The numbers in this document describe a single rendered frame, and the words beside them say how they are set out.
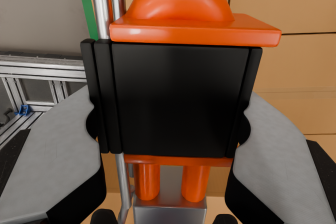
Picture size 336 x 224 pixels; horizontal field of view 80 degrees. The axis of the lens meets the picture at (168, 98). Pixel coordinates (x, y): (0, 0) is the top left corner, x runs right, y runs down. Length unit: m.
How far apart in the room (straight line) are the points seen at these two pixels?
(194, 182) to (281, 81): 0.67
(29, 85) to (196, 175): 1.24
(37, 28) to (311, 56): 1.34
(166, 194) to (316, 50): 0.71
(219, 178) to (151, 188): 0.30
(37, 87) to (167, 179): 1.18
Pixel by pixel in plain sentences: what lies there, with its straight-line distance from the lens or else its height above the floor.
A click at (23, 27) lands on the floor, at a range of 1.48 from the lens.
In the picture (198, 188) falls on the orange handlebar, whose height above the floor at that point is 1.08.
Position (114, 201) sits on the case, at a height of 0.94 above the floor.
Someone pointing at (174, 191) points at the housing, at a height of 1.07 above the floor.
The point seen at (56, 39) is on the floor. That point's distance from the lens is 1.40.
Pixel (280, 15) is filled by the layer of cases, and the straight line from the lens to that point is 0.72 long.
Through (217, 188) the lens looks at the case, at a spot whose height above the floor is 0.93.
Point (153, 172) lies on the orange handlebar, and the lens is 0.16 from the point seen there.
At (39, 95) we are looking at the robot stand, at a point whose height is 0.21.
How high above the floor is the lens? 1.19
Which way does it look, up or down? 60 degrees down
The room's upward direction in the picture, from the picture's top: 177 degrees counter-clockwise
